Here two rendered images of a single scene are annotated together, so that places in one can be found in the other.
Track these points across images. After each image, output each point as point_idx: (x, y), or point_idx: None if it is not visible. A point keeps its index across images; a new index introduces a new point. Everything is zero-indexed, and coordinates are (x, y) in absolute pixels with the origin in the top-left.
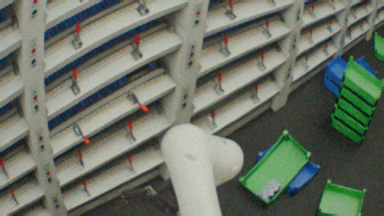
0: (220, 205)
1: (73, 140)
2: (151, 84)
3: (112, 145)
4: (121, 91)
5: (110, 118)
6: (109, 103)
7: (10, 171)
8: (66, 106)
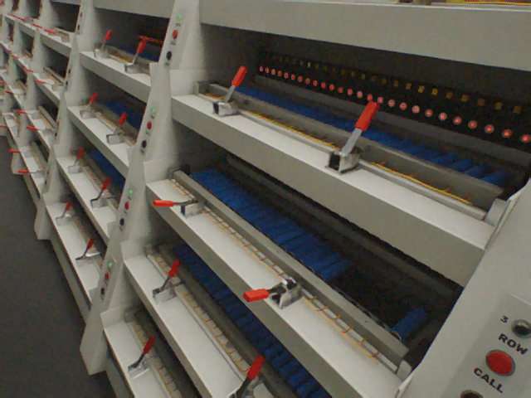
0: None
1: (172, 206)
2: (348, 340)
3: (216, 358)
4: (291, 262)
5: (227, 259)
6: (259, 249)
7: (119, 146)
8: (195, 116)
